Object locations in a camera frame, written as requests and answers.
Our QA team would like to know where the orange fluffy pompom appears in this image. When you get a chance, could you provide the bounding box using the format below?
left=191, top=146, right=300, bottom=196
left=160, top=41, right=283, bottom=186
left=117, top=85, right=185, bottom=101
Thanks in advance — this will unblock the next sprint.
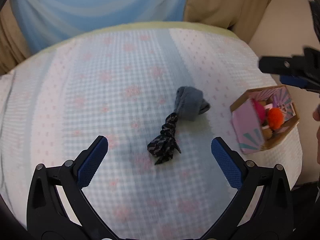
left=266, top=108, right=284, bottom=130

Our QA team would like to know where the person's right hand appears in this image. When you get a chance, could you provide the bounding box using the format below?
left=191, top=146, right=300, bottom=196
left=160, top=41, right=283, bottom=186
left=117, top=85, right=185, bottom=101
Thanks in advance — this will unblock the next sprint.
left=312, top=103, right=320, bottom=165

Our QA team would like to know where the magenta pouch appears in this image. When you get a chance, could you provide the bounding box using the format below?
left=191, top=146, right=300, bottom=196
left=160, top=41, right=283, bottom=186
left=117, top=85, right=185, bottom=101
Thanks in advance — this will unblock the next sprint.
left=252, top=99, right=266, bottom=125

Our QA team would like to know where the light blue hanging sheet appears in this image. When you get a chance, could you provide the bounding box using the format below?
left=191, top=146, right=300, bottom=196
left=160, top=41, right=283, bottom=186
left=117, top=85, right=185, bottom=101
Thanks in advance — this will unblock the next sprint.
left=10, top=0, right=186, bottom=54

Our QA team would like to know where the pink fluffy pompom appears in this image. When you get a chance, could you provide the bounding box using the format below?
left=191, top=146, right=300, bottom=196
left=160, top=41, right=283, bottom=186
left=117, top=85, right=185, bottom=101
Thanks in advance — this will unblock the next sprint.
left=264, top=103, right=273, bottom=109

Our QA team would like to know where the grey fuzzy sock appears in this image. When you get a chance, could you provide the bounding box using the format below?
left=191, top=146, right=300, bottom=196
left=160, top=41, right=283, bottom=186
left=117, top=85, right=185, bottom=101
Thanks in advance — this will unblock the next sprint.
left=174, top=86, right=210, bottom=121

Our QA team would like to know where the blue checkered bedspread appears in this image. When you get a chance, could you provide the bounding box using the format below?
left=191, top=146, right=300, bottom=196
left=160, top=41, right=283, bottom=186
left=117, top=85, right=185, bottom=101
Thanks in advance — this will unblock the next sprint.
left=0, top=27, right=303, bottom=240

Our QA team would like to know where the left beige curtain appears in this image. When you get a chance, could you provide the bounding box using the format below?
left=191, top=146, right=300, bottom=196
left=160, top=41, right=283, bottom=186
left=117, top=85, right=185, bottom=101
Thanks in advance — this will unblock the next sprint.
left=0, top=0, right=31, bottom=75

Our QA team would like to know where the beige curtain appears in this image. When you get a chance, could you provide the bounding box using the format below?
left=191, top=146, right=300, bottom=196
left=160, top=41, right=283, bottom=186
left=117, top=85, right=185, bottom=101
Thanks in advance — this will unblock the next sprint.
left=0, top=0, right=31, bottom=75
left=183, top=0, right=271, bottom=43

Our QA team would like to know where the pink cardboard box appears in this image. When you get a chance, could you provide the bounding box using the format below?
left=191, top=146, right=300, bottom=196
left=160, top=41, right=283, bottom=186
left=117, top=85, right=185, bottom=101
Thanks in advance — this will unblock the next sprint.
left=230, top=85, right=299, bottom=154

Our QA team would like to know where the right beige curtain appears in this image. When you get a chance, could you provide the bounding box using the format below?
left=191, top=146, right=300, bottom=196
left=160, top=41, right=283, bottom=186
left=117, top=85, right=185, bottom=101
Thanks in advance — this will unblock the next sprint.
left=183, top=0, right=271, bottom=43

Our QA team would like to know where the black patterned scrunchie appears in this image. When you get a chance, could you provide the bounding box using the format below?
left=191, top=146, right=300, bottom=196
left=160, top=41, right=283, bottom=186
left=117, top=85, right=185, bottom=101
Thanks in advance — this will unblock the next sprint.
left=147, top=112, right=181, bottom=165

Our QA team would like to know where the brown plush toy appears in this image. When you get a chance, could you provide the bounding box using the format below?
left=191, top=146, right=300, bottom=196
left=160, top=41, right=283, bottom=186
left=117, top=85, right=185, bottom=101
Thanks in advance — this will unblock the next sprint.
left=262, top=128, right=273, bottom=141

